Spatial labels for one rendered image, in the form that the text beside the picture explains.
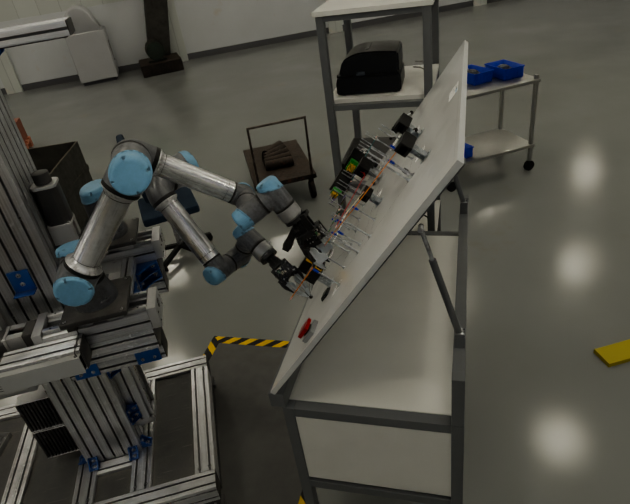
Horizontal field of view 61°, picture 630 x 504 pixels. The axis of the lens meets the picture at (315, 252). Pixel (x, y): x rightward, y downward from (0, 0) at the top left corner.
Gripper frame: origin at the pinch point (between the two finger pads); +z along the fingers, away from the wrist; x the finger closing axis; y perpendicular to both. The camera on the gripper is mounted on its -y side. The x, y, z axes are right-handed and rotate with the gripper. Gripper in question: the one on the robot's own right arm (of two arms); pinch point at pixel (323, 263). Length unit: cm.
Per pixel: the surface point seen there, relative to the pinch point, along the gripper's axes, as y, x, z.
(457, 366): 32, -24, 38
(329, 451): -26, -33, 53
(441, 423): 18, -30, 53
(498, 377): -5, 68, 135
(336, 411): -11.4, -31.4, 36.7
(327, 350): -21.3, -3.6, 32.1
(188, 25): -524, 899, -204
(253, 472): -100, -12, 79
